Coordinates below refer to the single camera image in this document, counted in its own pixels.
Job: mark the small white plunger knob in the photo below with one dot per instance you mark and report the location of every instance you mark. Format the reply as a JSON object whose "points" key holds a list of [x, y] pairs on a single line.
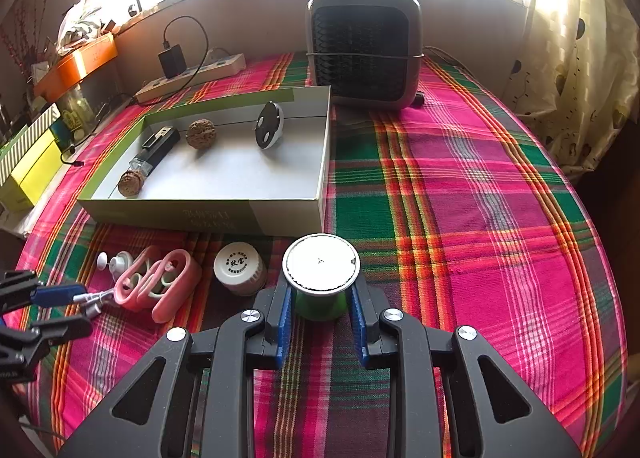
{"points": [[120, 265]]}

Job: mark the yellow box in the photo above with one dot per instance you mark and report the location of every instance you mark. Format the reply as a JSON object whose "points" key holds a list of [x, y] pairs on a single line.
{"points": [[30, 173]]}

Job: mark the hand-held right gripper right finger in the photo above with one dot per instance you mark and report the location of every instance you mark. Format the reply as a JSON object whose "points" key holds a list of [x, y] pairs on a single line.
{"points": [[359, 328]]}

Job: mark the green spool white top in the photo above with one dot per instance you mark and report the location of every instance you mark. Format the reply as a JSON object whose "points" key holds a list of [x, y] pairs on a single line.
{"points": [[320, 263]]}

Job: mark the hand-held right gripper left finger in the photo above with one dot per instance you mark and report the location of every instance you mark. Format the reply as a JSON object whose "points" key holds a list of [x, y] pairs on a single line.
{"points": [[284, 328]]}

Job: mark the black power adapter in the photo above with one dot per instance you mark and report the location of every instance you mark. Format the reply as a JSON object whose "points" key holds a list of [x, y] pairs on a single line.
{"points": [[172, 61]]}

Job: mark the plaid tablecloth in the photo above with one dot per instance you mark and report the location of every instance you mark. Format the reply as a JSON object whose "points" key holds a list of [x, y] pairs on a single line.
{"points": [[450, 188]]}

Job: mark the green yellow packet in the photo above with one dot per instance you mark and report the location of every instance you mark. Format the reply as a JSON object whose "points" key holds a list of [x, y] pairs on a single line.
{"points": [[75, 121]]}

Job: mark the orange box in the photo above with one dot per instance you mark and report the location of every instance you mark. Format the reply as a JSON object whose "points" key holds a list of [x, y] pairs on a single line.
{"points": [[75, 66]]}

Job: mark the wide pink clip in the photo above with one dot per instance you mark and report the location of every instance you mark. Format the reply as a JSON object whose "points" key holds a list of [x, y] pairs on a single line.
{"points": [[190, 278]]}

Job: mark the dried red branches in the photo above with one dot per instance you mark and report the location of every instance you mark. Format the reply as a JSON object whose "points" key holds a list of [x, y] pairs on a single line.
{"points": [[20, 38]]}

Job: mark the white plastic bag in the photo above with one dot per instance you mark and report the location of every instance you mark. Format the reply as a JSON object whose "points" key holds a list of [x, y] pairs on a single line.
{"points": [[75, 18]]}

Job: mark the black round device white rim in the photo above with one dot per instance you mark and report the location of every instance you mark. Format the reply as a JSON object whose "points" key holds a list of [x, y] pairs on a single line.
{"points": [[267, 126]]}

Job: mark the beige power strip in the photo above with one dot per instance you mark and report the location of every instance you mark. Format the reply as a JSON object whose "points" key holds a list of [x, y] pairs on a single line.
{"points": [[210, 69]]}

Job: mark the grey fan heater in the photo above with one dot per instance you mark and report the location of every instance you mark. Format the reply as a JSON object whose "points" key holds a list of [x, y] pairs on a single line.
{"points": [[365, 48]]}

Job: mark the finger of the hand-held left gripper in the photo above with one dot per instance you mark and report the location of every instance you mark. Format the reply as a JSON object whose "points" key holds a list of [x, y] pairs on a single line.
{"points": [[65, 328], [55, 294]]}

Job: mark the green white striped box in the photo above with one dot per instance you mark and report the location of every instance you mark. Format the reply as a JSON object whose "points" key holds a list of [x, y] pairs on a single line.
{"points": [[35, 131]]}

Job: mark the green white cardboard box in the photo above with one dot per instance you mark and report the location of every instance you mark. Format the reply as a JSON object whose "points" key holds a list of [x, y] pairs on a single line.
{"points": [[225, 178]]}

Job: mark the small white round jar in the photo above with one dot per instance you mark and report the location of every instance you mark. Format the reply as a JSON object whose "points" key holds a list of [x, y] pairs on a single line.
{"points": [[240, 263]]}

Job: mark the cream dotted curtain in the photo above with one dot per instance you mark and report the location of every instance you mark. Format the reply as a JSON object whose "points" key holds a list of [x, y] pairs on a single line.
{"points": [[565, 63]]}

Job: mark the carved brown walnut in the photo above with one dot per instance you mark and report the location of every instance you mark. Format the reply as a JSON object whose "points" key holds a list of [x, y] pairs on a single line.
{"points": [[132, 183], [201, 134]]}

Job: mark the black pocket microscope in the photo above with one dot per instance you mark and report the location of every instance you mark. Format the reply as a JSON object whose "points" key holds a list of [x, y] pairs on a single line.
{"points": [[160, 143]]}

